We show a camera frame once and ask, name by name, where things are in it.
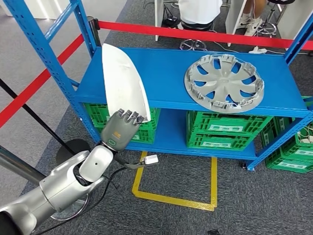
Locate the white power strip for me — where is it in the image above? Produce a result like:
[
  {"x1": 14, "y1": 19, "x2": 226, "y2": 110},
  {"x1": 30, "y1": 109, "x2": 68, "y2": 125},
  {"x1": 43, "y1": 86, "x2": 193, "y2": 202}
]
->
[{"x1": 249, "y1": 46, "x2": 268, "y2": 54}]

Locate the black round stool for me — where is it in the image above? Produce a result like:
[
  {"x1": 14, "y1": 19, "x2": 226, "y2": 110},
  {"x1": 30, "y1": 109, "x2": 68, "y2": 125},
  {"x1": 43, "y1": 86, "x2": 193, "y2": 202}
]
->
[
  {"x1": 256, "y1": 0, "x2": 296, "y2": 36},
  {"x1": 180, "y1": 20, "x2": 214, "y2": 51}
]

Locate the blue metal shelf rack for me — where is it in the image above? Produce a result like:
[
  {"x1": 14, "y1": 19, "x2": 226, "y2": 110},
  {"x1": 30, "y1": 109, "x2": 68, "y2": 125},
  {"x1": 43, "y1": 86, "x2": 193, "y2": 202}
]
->
[{"x1": 2, "y1": 0, "x2": 313, "y2": 171}]

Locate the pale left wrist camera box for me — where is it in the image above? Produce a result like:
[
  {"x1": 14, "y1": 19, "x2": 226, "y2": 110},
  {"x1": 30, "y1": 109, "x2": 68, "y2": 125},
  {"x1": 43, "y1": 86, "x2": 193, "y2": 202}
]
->
[{"x1": 143, "y1": 154, "x2": 159, "y2": 165}]

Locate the silver wheel hubcap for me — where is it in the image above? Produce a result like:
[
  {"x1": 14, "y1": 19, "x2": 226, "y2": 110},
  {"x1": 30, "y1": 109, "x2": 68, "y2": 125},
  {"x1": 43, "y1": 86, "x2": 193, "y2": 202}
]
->
[{"x1": 184, "y1": 53, "x2": 265, "y2": 114}]

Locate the white curved plastic part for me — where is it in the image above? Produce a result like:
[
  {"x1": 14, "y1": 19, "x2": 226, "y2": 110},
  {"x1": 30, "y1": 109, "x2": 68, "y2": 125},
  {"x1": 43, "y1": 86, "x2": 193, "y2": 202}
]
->
[{"x1": 101, "y1": 43, "x2": 152, "y2": 123}]

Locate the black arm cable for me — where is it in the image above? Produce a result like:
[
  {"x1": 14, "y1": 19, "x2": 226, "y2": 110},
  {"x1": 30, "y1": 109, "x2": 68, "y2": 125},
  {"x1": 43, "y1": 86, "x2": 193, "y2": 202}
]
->
[{"x1": 34, "y1": 167, "x2": 127, "y2": 235}]

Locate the person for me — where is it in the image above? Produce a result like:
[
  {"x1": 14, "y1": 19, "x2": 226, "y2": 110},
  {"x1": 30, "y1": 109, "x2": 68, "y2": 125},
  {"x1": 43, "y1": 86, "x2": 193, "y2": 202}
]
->
[
  {"x1": 237, "y1": 0, "x2": 267, "y2": 37},
  {"x1": 178, "y1": 0, "x2": 223, "y2": 30}
]

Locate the white low platform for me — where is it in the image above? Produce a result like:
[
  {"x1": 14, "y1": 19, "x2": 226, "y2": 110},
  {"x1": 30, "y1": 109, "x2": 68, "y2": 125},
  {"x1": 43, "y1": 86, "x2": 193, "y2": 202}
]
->
[{"x1": 0, "y1": 0, "x2": 74, "y2": 20}]

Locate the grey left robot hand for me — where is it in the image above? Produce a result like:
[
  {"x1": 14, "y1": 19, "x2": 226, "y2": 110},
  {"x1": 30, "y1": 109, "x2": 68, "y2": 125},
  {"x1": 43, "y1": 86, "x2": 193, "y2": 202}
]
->
[{"x1": 100, "y1": 108, "x2": 145, "y2": 152}]

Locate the white desk panel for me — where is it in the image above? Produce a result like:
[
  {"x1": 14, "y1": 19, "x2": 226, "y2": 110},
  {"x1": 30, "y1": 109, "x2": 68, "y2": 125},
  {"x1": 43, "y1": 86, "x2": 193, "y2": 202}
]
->
[
  {"x1": 155, "y1": 0, "x2": 164, "y2": 42},
  {"x1": 277, "y1": 0, "x2": 311, "y2": 41},
  {"x1": 226, "y1": 0, "x2": 247, "y2": 47}
]

